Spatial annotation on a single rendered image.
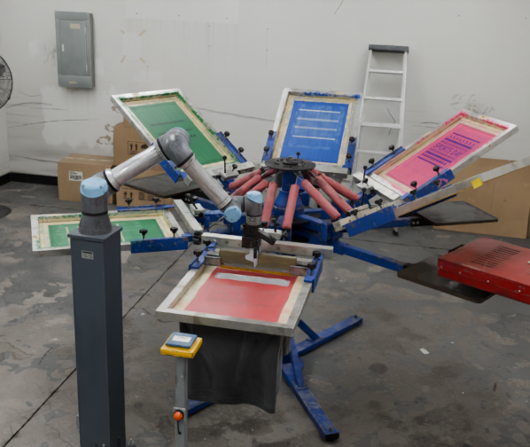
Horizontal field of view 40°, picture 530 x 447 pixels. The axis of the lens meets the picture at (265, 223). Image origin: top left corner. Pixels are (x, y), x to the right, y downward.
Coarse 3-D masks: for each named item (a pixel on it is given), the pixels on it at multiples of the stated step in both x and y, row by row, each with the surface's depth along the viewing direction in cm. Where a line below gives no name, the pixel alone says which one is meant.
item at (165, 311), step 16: (192, 272) 344; (176, 288) 325; (304, 288) 331; (160, 304) 309; (304, 304) 319; (176, 320) 303; (192, 320) 301; (208, 320) 299; (224, 320) 298; (240, 320) 297; (256, 320) 298; (288, 320) 299
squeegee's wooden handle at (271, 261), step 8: (224, 248) 356; (224, 256) 355; (232, 256) 354; (240, 256) 353; (264, 256) 350; (272, 256) 349; (280, 256) 349; (288, 256) 349; (296, 256) 349; (240, 264) 354; (248, 264) 353; (264, 264) 351; (272, 264) 351; (280, 264) 350; (288, 264) 349; (296, 264) 350
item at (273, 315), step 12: (264, 276) 352; (276, 276) 353; (288, 276) 353; (264, 288) 338; (276, 288) 338; (288, 288) 339; (276, 300) 326; (240, 312) 313; (252, 312) 313; (264, 312) 314; (276, 312) 314
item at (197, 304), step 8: (216, 272) 354; (224, 272) 354; (232, 272) 355; (240, 272) 355; (248, 272) 355; (208, 280) 344; (216, 280) 345; (224, 280) 345; (232, 280) 345; (200, 288) 335; (208, 288) 335; (200, 296) 327; (192, 304) 318; (200, 304) 319; (208, 304) 319; (216, 304) 319; (208, 312) 311; (216, 312) 312; (224, 312) 312
